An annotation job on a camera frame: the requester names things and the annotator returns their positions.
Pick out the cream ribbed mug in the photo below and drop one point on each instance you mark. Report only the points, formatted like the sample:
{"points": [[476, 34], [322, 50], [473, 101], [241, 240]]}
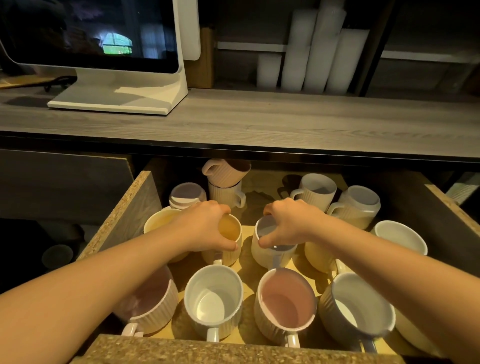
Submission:
{"points": [[225, 195]]}

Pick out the person's left forearm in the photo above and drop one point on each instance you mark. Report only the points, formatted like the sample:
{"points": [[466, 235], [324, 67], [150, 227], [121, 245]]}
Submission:
{"points": [[86, 285]]}

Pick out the dark round lid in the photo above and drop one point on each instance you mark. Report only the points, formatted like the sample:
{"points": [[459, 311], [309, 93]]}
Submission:
{"points": [[57, 257]]}

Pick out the person's right forearm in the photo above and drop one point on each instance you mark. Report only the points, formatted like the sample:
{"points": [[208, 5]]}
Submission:
{"points": [[405, 281]]}

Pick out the grey ribbed mug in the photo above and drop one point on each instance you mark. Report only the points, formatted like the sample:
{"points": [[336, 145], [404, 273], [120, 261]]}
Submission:
{"points": [[356, 311]]}

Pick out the brown wooden block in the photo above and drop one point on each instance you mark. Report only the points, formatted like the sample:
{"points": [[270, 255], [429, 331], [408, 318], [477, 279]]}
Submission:
{"points": [[204, 67]]}

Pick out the person's right thumb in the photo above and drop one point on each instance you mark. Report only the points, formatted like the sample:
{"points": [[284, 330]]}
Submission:
{"points": [[268, 240]]}

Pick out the wooden drawer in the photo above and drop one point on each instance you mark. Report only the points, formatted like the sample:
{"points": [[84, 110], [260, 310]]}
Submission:
{"points": [[127, 210]]}

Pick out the white ribbed object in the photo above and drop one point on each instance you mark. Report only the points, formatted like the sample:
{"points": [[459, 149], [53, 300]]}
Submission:
{"points": [[465, 187]]}

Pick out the person's right hand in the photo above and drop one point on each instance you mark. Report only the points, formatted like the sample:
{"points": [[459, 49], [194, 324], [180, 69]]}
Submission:
{"points": [[294, 223]]}

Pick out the yellow ribbed mug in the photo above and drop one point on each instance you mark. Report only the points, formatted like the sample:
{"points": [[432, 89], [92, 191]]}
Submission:
{"points": [[159, 219], [229, 228], [318, 257]]}

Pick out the wide white mug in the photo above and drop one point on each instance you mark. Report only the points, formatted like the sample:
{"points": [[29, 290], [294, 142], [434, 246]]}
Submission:
{"points": [[399, 234]]}

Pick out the white shelf board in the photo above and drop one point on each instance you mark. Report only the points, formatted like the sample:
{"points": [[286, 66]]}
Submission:
{"points": [[412, 56]]}

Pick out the tall stack of white cups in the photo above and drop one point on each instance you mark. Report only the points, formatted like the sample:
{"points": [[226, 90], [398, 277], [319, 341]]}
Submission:
{"points": [[324, 45]]}

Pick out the white mug with bluish inside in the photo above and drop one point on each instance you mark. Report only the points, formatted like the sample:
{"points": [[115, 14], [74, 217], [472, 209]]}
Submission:
{"points": [[268, 258]]}

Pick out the person's left thumb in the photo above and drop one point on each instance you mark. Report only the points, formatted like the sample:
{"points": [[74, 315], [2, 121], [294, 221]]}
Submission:
{"points": [[227, 246]]}

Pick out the white touchscreen monitor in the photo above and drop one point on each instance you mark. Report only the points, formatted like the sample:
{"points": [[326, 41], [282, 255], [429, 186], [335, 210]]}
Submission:
{"points": [[112, 37]]}

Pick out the tilted pink ribbed mug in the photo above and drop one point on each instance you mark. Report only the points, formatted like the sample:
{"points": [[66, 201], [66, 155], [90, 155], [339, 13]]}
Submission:
{"points": [[225, 172]]}

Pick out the person's left hand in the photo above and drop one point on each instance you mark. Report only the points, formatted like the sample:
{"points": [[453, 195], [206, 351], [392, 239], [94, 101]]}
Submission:
{"points": [[200, 228]]}

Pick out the lavender ribbed mug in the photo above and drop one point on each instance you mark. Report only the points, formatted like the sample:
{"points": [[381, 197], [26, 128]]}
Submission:
{"points": [[186, 193]]}

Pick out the short stack of white cups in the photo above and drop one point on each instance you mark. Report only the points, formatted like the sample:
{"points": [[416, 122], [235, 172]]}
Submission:
{"points": [[269, 70]]}

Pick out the white side device of monitor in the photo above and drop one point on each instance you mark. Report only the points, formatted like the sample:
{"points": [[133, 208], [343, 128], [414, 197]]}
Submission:
{"points": [[190, 26]]}

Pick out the white ribbed mug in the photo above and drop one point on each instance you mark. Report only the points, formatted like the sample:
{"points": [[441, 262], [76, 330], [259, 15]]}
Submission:
{"points": [[358, 204], [213, 296], [317, 189]]}

